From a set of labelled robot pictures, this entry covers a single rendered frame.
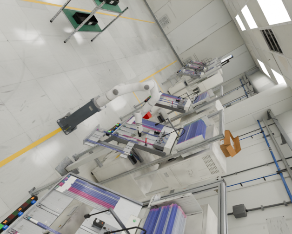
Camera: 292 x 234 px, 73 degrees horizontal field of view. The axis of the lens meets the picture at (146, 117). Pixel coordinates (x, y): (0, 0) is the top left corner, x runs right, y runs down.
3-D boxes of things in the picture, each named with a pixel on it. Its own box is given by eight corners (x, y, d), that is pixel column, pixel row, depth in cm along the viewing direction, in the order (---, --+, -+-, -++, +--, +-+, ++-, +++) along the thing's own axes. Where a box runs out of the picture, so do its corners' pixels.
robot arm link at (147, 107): (151, 97, 243) (137, 113, 259) (146, 101, 229) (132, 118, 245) (156, 102, 243) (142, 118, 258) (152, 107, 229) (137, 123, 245)
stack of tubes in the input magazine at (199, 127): (176, 144, 223) (198, 135, 210) (183, 126, 267) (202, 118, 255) (182, 153, 225) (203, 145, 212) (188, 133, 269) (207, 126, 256)
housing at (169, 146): (162, 156, 233) (164, 146, 227) (170, 137, 276) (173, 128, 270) (168, 159, 231) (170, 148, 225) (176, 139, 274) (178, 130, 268)
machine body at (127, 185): (88, 172, 283) (119, 158, 254) (111, 147, 344) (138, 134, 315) (113, 207, 292) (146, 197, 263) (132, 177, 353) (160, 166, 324)
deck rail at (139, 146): (110, 139, 247) (110, 134, 244) (110, 138, 249) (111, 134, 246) (164, 158, 230) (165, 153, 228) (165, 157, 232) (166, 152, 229)
